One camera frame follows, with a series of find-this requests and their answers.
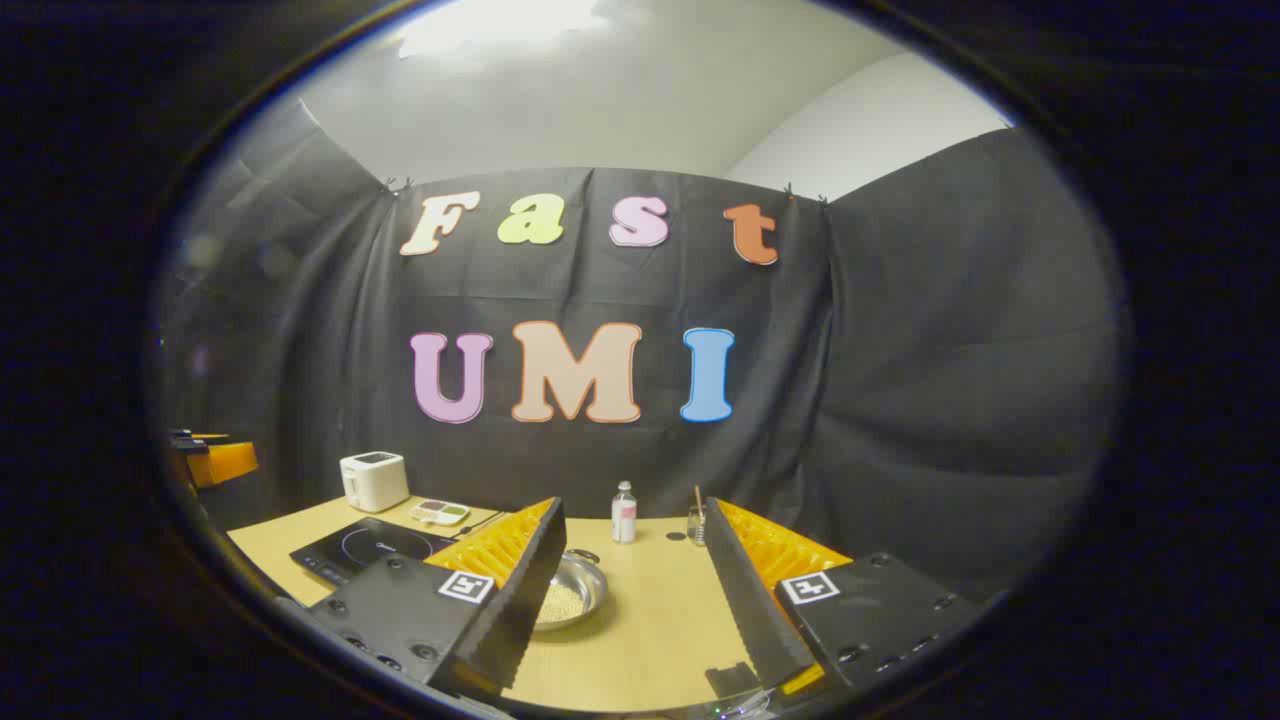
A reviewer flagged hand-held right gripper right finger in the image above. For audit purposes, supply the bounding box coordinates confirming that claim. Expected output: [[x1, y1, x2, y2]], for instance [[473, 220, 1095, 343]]
[[703, 497, 986, 697]]

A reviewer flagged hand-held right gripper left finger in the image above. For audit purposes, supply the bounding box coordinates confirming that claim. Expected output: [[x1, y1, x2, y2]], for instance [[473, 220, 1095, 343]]
[[300, 497, 568, 701]]

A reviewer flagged stainless steel pot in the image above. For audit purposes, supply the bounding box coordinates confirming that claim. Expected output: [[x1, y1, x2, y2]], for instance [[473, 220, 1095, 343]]
[[533, 548, 609, 632]]

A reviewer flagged black induction cooktop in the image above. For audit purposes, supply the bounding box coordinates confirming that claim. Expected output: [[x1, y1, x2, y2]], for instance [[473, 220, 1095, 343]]
[[290, 517, 461, 586]]

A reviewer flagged white toaster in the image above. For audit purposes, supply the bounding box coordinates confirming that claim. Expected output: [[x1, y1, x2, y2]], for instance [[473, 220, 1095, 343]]
[[340, 451, 411, 513]]

